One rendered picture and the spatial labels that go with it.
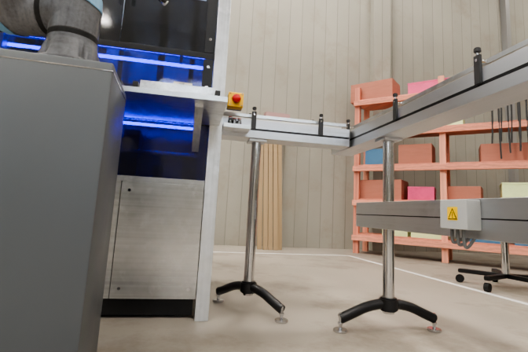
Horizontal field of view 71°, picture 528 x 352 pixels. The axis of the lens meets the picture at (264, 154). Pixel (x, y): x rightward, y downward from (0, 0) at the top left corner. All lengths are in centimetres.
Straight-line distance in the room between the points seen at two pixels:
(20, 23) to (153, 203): 89
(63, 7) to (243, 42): 486
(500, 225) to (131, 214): 135
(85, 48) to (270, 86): 475
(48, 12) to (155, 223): 96
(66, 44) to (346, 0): 599
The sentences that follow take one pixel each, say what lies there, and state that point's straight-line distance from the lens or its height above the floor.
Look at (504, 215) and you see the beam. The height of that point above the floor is 50.
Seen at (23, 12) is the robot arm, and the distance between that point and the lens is 113.
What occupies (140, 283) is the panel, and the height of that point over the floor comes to 15.
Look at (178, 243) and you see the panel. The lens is 170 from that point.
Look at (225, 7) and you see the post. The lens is 196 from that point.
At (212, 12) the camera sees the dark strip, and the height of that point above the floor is 142.
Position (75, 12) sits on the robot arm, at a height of 93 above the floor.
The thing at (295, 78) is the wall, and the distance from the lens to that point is 581.
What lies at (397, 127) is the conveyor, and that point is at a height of 85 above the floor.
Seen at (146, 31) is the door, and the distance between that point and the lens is 190.
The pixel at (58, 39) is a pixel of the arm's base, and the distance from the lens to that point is 103.
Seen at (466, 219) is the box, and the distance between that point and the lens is 124.
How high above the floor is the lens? 48
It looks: 9 degrees up
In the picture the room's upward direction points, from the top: 3 degrees clockwise
